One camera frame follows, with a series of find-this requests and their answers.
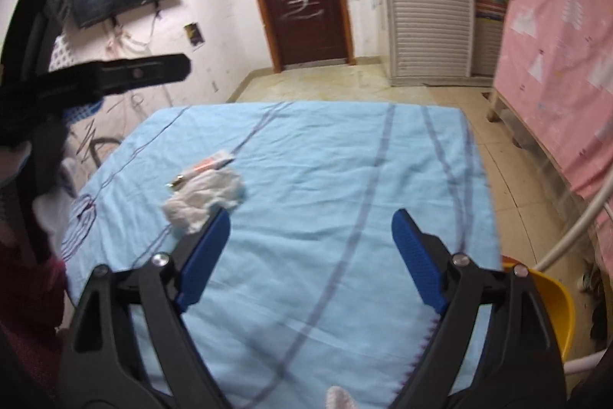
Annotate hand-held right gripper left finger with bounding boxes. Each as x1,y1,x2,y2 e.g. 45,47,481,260
57,205,231,409

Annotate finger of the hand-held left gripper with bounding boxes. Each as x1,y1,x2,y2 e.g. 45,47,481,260
29,53,192,109

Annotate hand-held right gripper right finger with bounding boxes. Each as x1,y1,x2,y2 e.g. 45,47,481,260
383,208,568,409

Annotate white tissue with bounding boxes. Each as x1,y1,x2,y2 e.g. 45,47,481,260
163,167,246,235

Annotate dark metal chair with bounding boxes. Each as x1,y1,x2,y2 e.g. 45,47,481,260
89,136,125,165

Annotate white orange tube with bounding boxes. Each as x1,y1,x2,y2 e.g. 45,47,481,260
192,151,235,172

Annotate light blue blanket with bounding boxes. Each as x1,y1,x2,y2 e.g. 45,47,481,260
62,101,501,409

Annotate yellow plastic chair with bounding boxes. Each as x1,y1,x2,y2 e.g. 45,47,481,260
500,262,576,363

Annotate pink fuzzy slipper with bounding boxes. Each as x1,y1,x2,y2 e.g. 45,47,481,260
326,386,357,409

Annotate maroon clothing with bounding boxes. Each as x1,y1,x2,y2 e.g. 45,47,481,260
0,256,68,393

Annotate pink printed sheet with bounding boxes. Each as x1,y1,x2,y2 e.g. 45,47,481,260
493,0,613,247

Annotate white wall cables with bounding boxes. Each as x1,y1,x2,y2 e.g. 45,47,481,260
105,9,168,110

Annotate dark small wall picture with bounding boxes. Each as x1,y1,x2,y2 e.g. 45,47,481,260
184,22,204,50

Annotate white metal bed frame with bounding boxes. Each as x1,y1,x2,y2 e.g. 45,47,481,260
534,179,613,376

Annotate wooden bed frame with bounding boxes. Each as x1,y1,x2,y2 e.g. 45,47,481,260
487,88,575,194

